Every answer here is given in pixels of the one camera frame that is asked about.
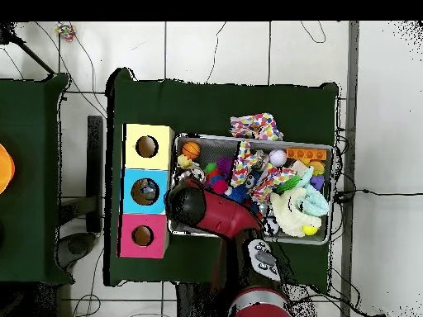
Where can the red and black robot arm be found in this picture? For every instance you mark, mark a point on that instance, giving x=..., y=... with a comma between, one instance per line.
x=225, y=218

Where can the purple spiky ball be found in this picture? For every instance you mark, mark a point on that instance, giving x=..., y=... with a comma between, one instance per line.
x=225, y=165

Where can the small orange basketball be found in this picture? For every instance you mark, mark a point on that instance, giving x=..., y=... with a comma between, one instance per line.
x=192, y=150

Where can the small white baseball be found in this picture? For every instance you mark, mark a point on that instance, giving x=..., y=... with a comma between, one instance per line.
x=277, y=158

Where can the wooden box with three holes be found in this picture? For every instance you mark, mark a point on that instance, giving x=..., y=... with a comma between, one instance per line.
x=162, y=155

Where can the green cloth side table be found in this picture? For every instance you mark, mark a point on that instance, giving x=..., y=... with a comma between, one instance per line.
x=33, y=165

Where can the white knitted cloth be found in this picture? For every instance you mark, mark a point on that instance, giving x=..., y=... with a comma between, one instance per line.
x=291, y=214

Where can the polka dot cloth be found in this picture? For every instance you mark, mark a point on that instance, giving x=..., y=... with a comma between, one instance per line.
x=274, y=181
x=242, y=164
x=258, y=127

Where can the small colourful floor toy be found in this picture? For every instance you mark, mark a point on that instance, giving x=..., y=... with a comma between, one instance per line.
x=65, y=30

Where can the orange round object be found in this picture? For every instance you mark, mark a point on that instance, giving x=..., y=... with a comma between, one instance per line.
x=5, y=168

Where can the orange toy building block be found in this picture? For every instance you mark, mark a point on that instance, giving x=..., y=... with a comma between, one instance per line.
x=307, y=154

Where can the small yellow duck toy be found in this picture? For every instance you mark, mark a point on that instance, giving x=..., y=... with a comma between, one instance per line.
x=184, y=162

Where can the smooth yellow ball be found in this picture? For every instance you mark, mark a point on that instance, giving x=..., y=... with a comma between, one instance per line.
x=309, y=231

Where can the clear plastic bottle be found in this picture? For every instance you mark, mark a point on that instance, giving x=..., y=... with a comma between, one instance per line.
x=147, y=192

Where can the mint green knitted cloth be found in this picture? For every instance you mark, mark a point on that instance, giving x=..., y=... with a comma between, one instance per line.
x=317, y=201

